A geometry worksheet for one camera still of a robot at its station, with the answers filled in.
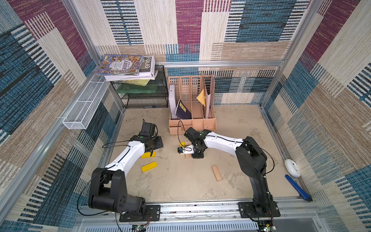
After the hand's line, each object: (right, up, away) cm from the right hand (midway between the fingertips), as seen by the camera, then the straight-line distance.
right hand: (194, 151), depth 94 cm
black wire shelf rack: (-27, +37, 0) cm, 46 cm away
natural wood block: (-4, -2, -3) cm, 5 cm away
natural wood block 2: (+13, -11, -8) cm, 18 cm away
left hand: (-23, +6, -4) cm, 24 cm away
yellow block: (-7, +6, -11) cm, 14 cm away
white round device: (+55, -7, -10) cm, 57 cm away
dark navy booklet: (-8, +26, +11) cm, 30 cm away
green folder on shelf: (-30, +43, +10) cm, 53 cm away
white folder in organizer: (-14, +33, +5) cm, 36 cm away
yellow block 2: (-28, -8, -4) cm, 30 cm away
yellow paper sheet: (+4, +34, -3) cm, 34 cm away
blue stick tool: (+56, -18, -14) cm, 61 cm away
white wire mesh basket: (-56, +22, -23) cm, 64 cm away
